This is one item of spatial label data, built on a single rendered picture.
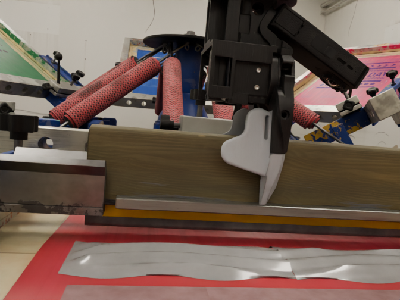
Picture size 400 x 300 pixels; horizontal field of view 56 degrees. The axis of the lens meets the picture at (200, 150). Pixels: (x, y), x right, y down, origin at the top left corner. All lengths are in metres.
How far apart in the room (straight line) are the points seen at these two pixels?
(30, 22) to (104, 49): 0.85
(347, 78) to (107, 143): 0.24
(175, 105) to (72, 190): 0.55
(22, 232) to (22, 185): 0.05
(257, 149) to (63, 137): 0.34
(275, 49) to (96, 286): 0.25
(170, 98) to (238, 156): 0.56
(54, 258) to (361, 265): 0.25
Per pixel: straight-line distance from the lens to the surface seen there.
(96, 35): 4.62
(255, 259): 0.32
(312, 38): 0.39
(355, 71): 0.41
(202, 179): 0.37
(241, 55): 0.35
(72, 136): 0.60
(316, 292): 0.30
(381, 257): 0.39
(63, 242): 0.36
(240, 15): 0.38
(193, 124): 0.65
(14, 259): 0.33
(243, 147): 0.35
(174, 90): 0.92
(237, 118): 0.41
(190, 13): 4.69
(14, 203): 0.37
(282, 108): 0.34
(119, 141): 0.36
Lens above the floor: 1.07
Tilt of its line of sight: 5 degrees down
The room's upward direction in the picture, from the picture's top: 5 degrees clockwise
